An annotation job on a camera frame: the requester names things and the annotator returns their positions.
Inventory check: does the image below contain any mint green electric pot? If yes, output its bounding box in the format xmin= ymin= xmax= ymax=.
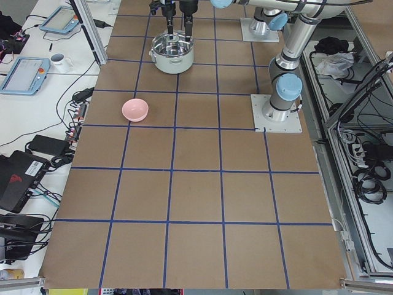
xmin=149 ymin=30 xmax=194 ymax=74

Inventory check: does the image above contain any small black power brick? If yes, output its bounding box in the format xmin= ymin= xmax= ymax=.
xmin=93 ymin=19 xmax=112 ymax=28

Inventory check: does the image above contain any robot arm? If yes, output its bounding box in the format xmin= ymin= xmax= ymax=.
xmin=179 ymin=1 xmax=288 ymax=42
xmin=149 ymin=1 xmax=350 ymax=123

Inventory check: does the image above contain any pink bowl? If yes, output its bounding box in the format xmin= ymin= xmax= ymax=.
xmin=122 ymin=98 xmax=149 ymax=122

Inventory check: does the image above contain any aluminium frame post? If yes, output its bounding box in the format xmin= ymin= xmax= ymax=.
xmin=69 ymin=0 xmax=108 ymax=66

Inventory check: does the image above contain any blue teach pendant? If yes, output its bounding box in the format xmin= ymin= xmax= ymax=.
xmin=39 ymin=6 xmax=79 ymax=34
xmin=1 ymin=57 xmax=50 ymax=95

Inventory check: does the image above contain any near blue teach pendant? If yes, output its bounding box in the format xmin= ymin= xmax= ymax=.
xmin=1 ymin=57 xmax=50 ymax=95

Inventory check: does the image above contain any far blue teach pendant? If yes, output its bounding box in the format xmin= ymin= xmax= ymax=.
xmin=39 ymin=6 xmax=79 ymax=34

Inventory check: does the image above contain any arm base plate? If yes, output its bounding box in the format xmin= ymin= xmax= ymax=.
xmin=251 ymin=94 xmax=302 ymax=133
xmin=240 ymin=18 xmax=279 ymax=43

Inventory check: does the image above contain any black cloth pile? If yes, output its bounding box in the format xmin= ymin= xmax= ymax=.
xmin=314 ymin=36 xmax=349 ymax=55

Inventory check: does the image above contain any white mug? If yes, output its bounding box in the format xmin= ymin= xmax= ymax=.
xmin=50 ymin=53 xmax=74 ymax=74

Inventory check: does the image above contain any white crumpled cloth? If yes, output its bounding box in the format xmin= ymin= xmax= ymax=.
xmin=316 ymin=53 xmax=354 ymax=79

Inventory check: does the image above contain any glass pot lid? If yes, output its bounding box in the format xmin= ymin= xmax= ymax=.
xmin=152 ymin=30 xmax=194 ymax=57

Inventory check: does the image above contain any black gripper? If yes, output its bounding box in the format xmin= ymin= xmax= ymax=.
xmin=179 ymin=0 xmax=198 ymax=42
xmin=149 ymin=0 xmax=176 ymax=40

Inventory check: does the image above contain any black power adapter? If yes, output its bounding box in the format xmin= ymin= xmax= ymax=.
xmin=28 ymin=135 xmax=70 ymax=155

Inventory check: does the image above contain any coiled black cable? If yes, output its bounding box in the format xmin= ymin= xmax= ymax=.
xmin=352 ymin=175 xmax=388 ymax=204

